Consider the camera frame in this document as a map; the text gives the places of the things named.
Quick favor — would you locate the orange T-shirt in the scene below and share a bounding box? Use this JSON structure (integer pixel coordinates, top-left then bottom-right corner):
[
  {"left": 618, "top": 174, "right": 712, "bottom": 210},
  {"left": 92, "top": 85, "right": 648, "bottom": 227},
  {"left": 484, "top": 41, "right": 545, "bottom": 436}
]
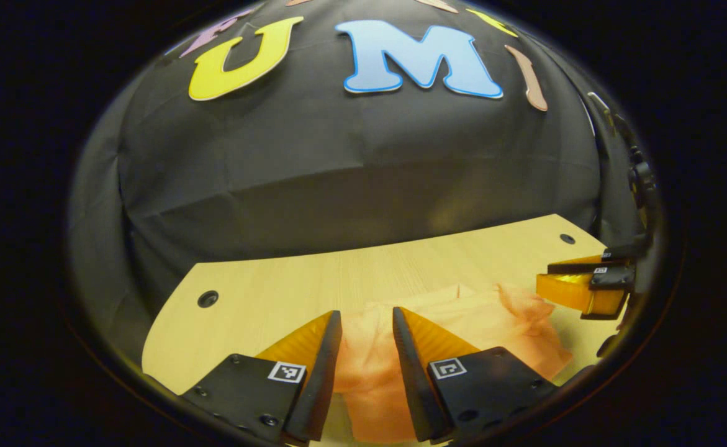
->
[{"left": 332, "top": 284, "right": 575, "bottom": 445}]

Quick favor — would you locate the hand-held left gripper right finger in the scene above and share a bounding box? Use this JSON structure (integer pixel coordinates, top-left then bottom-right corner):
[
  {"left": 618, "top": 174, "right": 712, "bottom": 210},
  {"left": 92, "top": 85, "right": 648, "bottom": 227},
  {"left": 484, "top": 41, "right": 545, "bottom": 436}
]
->
[{"left": 392, "top": 306, "right": 559, "bottom": 443}]

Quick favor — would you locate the black backdrop cloth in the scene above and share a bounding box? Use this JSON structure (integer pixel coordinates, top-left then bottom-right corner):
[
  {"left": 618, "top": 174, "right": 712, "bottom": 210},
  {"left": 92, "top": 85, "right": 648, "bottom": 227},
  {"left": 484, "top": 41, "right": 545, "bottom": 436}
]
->
[{"left": 65, "top": 0, "right": 646, "bottom": 367}]

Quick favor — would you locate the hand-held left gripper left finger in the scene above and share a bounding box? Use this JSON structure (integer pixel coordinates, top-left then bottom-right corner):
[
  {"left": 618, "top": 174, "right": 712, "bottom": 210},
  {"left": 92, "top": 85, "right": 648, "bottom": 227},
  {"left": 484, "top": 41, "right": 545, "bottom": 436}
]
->
[{"left": 180, "top": 310, "right": 343, "bottom": 445}]

